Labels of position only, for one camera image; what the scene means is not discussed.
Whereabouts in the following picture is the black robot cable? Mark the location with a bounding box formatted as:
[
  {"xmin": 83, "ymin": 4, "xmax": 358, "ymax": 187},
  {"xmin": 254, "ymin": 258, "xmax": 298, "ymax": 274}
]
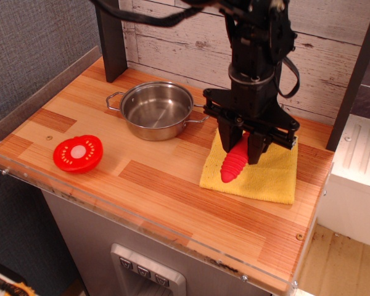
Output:
[{"xmin": 91, "ymin": 0, "xmax": 204, "ymax": 28}]

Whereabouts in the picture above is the grey dispenser button panel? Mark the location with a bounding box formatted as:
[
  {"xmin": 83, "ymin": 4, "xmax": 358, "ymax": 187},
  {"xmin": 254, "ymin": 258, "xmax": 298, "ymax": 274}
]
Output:
[{"xmin": 110, "ymin": 243, "xmax": 187, "ymax": 295}]

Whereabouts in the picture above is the dark right shelf post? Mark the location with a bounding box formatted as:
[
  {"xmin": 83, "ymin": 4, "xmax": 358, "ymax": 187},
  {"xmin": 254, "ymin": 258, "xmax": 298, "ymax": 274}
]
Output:
[{"xmin": 326, "ymin": 23, "xmax": 370, "ymax": 152}]

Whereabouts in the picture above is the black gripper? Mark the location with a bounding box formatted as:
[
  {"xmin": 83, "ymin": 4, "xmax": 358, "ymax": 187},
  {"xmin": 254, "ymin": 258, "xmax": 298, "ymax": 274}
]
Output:
[{"xmin": 203, "ymin": 66, "xmax": 300, "ymax": 165}]

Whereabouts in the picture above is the red toy tomato half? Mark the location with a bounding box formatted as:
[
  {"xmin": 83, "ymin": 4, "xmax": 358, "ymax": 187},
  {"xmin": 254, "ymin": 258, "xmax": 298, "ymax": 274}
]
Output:
[{"xmin": 53, "ymin": 135, "xmax": 104, "ymax": 173}]

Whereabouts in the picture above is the red handled metal fork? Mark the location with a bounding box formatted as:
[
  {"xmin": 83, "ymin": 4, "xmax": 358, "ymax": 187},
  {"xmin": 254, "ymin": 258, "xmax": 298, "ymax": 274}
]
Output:
[{"xmin": 220, "ymin": 132, "xmax": 250, "ymax": 183}]

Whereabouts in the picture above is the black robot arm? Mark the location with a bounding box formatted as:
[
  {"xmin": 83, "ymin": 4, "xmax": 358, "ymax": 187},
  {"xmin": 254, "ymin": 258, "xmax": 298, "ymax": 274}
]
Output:
[{"xmin": 187, "ymin": 1, "xmax": 300, "ymax": 165}]

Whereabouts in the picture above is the clear acrylic table guard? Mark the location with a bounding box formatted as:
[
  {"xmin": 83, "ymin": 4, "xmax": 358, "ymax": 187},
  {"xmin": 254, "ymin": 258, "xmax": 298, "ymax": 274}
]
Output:
[{"xmin": 0, "ymin": 144, "xmax": 333, "ymax": 295}]

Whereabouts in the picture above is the small steel pot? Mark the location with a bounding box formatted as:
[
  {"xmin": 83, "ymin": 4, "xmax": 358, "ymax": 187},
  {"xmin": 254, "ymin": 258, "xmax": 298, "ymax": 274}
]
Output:
[{"xmin": 105, "ymin": 81, "xmax": 209, "ymax": 141}]

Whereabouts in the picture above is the yellow cloth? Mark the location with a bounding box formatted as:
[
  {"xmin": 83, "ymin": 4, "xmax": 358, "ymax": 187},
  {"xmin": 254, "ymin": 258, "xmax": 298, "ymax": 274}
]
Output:
[{"xmin": 199, "ymin": 132, "xmax": 298, "ymax": 205}]

